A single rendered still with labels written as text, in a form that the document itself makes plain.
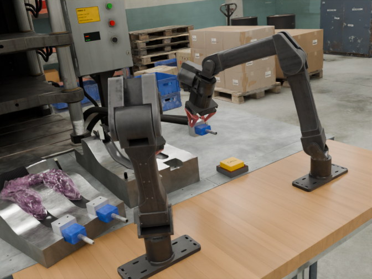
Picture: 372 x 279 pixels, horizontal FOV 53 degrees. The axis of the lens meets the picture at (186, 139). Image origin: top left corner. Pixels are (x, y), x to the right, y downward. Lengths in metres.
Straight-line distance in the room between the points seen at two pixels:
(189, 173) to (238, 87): 3.97
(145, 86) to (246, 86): 4.41
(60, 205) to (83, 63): 0.95
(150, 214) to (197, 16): 8.27
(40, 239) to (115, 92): 0.47
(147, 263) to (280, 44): 0.69
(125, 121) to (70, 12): 1.27
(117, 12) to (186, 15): 6.90
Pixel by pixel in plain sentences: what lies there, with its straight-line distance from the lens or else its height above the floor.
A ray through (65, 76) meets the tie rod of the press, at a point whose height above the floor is 1.11.
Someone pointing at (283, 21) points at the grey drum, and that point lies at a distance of 8.05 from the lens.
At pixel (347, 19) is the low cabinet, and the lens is 8.21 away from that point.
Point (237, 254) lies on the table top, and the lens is 0.94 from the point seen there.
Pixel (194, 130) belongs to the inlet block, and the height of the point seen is 0.93.
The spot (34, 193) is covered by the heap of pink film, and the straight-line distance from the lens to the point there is 1.15.
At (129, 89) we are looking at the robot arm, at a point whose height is 1.22.
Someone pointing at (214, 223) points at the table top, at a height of 0.80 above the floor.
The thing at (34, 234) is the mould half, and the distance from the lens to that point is 1.06.
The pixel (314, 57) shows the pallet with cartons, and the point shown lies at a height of 0.36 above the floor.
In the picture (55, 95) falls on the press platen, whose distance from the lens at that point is 1.79.
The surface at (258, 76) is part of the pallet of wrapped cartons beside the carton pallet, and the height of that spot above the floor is 0.32.
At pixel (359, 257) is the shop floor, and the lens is 2.30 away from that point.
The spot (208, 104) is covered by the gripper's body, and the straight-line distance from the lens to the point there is 1.29.
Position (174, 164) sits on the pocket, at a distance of 1.25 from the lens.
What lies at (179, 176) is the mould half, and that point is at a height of 0.84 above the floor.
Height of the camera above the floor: 1.37
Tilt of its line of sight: 20 degrees down
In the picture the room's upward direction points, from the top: 6 degrees counter-clockwise
